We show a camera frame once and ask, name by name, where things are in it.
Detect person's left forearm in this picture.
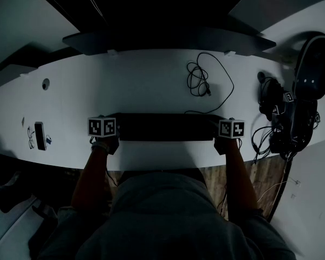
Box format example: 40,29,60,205
70,142,111,213

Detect long dark desk partition panel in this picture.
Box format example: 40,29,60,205
62,27,277,57

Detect black smartphone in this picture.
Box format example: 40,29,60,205
34,121,48,151

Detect white power cable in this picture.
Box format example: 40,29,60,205
257,179,302,203

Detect person's grey shirt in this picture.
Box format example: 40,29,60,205
37,171,297,260

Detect dark window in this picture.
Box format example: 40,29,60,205
35,0,261,39

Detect black strapped device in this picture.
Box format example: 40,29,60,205
258,76,285,121

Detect black cable bundle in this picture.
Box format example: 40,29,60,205
251,123,277,165

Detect thin-framed eyeglasses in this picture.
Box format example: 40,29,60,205
27,126,36,150

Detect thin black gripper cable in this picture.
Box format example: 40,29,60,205
218,184,229,217
105,168,119,187

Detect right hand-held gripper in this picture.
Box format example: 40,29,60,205
213,118,245,156

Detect person's right forearm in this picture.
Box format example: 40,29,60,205
223,139,259,213

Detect black device with cables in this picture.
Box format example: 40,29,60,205
270,31,325,161

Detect black office chair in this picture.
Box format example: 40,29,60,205
0,155,57,219

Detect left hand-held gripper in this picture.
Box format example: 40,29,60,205
87,115,121,156

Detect white wristband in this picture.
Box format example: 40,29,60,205
91,141,109,153

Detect short dark desk partition panel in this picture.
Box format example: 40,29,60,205
0,44,82,88

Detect black keyboard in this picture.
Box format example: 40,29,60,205
116,113,220,142

